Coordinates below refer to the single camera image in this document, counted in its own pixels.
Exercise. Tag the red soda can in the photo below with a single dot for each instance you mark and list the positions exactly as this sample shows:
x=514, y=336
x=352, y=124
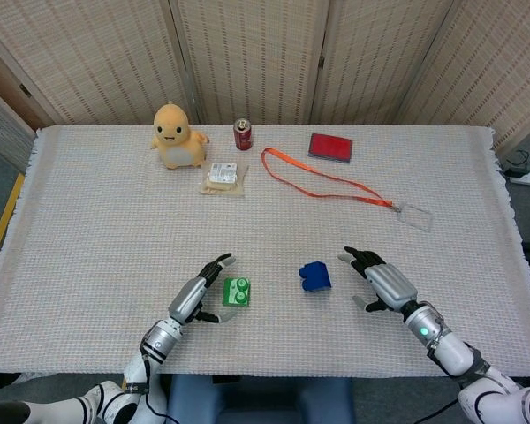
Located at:
x=243, y=137

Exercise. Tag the black power plug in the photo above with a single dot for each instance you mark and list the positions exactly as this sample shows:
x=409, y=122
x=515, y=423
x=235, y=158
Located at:
x=519, y=168

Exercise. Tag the green and blue toy block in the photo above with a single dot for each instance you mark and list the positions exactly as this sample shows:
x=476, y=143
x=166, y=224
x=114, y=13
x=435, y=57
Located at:
x=236, y=292

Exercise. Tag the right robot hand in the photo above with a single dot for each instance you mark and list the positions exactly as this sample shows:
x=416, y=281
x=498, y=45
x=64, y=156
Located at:
x=391, y=285

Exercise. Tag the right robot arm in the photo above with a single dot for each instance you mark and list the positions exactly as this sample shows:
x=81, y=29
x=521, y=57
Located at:
x=450, y=349

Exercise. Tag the beige woven folding screen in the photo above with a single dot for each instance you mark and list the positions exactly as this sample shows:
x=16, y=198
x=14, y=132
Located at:
x=256, y=57

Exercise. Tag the wrapped bread snack pack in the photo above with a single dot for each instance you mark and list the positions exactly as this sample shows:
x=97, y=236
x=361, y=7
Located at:
x=223, y=176

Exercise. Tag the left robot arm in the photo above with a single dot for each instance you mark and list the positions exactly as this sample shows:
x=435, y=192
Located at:
x=159, y=342

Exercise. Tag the red ink pad box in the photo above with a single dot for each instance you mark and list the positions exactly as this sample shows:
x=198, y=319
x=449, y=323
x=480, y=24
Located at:
x=330, y=148

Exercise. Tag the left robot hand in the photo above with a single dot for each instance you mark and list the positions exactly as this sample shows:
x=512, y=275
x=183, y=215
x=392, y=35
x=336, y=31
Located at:
x=187, y=300

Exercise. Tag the white woven tablecloth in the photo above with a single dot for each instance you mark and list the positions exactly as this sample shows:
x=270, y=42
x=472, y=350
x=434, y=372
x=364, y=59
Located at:
x=115, y=243

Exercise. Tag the yellow plush toy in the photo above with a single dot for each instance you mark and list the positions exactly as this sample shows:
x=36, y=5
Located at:
x=176, y=137

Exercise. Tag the clear badge holder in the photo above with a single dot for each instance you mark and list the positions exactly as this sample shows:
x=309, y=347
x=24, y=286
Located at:
x=413, y=218

